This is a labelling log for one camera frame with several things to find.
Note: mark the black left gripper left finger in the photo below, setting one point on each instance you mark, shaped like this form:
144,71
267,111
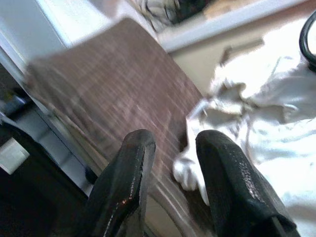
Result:
121,187

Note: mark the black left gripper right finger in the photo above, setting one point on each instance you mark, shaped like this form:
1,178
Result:
237,187

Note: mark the white crumpled garment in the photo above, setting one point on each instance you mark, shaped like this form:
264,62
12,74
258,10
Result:
266,128

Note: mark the dark cabinet with white edge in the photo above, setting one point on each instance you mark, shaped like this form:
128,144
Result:
29,172

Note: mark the white and black patterned cloth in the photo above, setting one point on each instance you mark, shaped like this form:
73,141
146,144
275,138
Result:
163,12

